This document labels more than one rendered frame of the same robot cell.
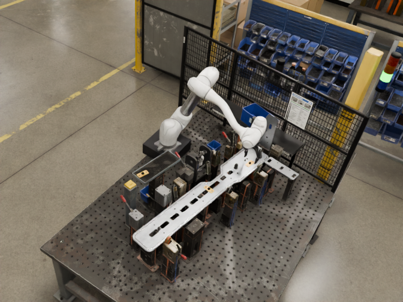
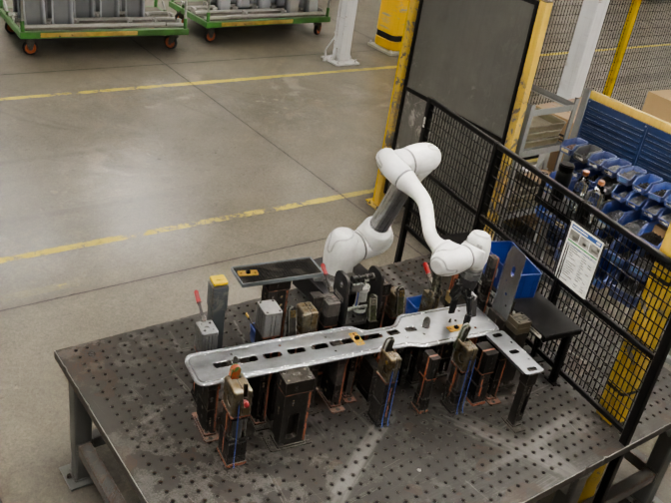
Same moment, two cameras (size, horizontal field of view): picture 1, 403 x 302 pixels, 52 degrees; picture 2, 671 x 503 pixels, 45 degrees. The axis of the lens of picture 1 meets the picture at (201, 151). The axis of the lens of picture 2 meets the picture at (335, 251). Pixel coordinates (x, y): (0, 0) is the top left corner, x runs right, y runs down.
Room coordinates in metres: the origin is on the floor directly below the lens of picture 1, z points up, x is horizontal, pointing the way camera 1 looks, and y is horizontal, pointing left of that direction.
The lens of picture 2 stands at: (-0.39, -1.02, 2.93)
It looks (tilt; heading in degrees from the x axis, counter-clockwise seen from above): 30 degrees down; 23
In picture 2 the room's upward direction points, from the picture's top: 9 degrees clockwise
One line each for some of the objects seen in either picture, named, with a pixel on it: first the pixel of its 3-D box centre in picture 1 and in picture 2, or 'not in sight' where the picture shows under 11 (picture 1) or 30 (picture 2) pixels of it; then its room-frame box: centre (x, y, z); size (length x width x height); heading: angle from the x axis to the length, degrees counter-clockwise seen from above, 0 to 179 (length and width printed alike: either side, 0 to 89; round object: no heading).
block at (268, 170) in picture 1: (264, 181); (479, 373); (2.49, -0.56, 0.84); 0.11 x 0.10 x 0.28; 54
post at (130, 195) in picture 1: (131, 206); (215, 326); (1.97, 0.46, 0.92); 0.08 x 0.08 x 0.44; 54
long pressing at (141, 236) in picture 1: (207, 191); (352, 341); (2.14, -0.09, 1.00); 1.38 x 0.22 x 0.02; 144
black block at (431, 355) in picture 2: (244, 196); (426, 381); (2.28, -0.39, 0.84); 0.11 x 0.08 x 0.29; 54
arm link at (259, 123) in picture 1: (258, 126); (474, 250); (2.50, -0.41, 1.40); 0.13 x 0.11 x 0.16; 158
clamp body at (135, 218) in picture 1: (135, 230); (204, 362); (1.78, 0.39, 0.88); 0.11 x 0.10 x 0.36; 54
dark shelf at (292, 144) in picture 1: (255, 126); (501, 281); (3.01, -0.46, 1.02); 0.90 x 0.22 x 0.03; 54
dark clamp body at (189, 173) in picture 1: (186, 187); (325, 334); (2.25, 0.08, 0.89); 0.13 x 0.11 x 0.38; 54
